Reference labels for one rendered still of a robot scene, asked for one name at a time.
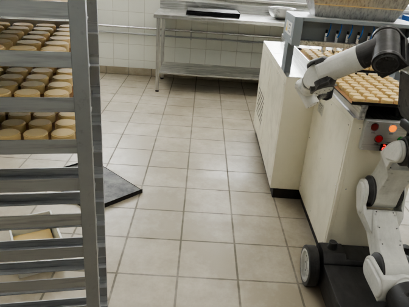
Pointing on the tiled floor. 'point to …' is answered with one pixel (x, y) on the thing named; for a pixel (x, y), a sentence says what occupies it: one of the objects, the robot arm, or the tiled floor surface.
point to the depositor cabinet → (281, 122)
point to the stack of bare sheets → (114, 187)
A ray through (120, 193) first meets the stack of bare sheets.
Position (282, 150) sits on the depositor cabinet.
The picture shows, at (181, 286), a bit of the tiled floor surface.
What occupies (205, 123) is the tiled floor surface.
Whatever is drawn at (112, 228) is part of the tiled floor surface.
